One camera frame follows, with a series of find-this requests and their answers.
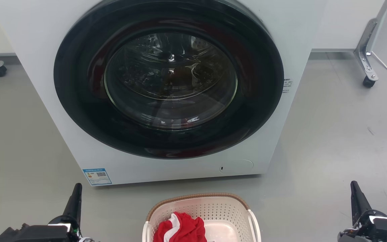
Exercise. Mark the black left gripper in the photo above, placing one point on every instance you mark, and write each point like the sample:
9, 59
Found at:
52, 234

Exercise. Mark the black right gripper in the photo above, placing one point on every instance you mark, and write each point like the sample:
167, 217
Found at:
368, 232

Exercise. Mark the white perforated laundry basket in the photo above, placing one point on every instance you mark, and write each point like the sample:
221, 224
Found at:
213, 208

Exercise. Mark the blue energy label sticker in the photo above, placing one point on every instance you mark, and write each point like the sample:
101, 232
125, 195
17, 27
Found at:
97, 176

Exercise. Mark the black round washer door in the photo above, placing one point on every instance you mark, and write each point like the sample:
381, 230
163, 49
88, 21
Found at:
79, 111

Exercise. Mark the red and white garment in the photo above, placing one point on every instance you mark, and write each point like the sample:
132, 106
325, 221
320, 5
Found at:
186, 228

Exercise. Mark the white front-load washing machine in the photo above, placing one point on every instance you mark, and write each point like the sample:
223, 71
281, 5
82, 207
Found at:
29, 84

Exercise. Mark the small printed text sticker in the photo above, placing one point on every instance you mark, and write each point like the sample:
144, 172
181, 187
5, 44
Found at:
287, 85

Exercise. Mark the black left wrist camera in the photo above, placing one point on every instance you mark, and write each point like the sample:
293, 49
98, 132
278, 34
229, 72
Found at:
12, 235

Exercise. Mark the long metal foot bracket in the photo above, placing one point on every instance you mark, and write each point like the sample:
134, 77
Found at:
364, 53

